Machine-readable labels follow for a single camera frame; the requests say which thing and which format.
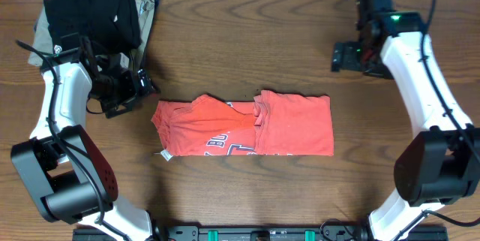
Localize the red printed t-shirt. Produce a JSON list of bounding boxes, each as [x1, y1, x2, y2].
[[151, 90, 334, 159]]

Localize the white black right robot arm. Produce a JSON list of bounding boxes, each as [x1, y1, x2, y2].
[[332, 9, 479, 240]]

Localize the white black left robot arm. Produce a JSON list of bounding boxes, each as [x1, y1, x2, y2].
[[10, 47, 163, 240]]

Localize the black folded garment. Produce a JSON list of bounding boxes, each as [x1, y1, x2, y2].
[[43, 0, 141, 53]]

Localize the khaki folded trousers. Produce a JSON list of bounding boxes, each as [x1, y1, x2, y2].
[[33, 0, 160, 68]]

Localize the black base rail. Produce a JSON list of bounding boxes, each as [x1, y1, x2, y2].
[[72, 223, 449, 241]]

